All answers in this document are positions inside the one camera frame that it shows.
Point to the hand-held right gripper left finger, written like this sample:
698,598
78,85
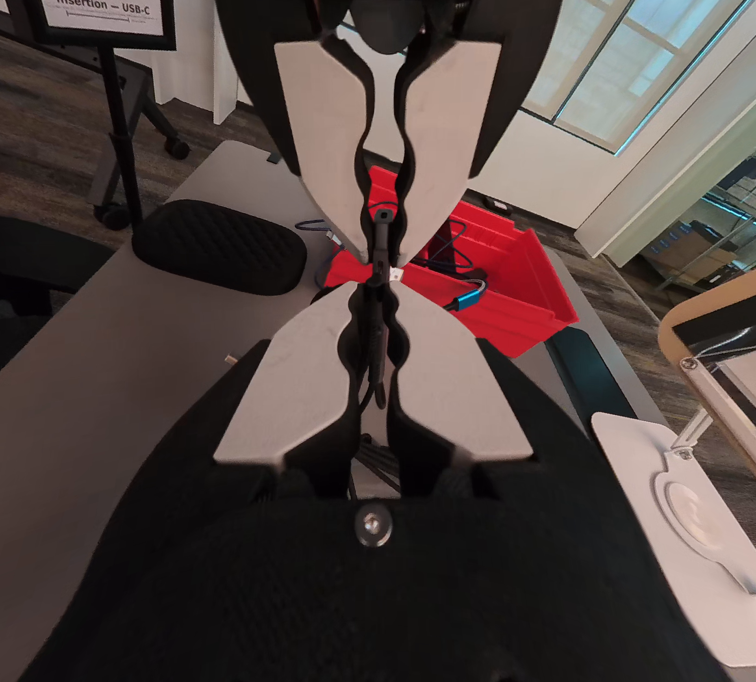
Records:
289,386

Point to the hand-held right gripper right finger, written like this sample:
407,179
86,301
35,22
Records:
460,392

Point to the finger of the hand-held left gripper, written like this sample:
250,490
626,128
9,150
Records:
319,120
455,114

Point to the grey usb hub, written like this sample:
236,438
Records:
378,333

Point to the blue usb adapter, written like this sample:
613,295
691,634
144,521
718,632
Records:
466,298

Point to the black floor outlet box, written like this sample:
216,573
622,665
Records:
496,204

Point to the red plastic bin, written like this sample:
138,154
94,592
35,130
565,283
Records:
520,304

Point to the black office chair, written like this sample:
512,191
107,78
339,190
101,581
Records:
35,262
590,374

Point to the black mesh pad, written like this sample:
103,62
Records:
218,244

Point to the large window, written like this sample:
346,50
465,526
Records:
649,14

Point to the white magnifier lamp base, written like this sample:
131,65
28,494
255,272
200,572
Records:
638,487

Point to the black-framed sign on stand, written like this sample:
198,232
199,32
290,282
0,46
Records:
100,2

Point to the storage shelves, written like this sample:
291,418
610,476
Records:
697,233

